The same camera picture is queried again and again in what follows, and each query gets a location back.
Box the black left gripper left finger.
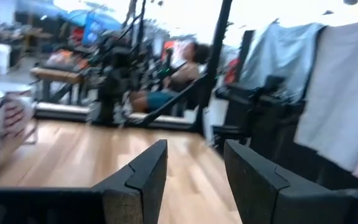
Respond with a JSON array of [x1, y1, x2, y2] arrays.
[[0, 139, 169, 224]]

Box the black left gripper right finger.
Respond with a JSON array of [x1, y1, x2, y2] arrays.
[[223, 139, 358, 224]]

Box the person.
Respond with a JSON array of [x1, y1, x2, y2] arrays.
[[129, 42, 211, 113]]

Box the white hanging cloth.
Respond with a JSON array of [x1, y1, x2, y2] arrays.
[[293, 17, 358, 172]]

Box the black aluminium table frame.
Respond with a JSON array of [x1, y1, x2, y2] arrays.
[[32, 0, 234, 134]]

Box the blue tarp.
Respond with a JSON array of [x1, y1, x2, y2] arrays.
[[16, 0, 122, 46]]

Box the white mug red lattice pattern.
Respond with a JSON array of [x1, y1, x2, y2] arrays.
[[0, 81, 36, 146]]

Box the wooden bench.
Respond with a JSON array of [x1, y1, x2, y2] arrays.
[[29, 67, 86, 85]]

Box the dark grey metal cart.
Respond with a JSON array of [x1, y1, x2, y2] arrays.
[[211, 74, 358, 190]]

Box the blue-grey hanging cloth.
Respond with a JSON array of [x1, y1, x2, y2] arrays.
[[237, 21, 326, 105]]

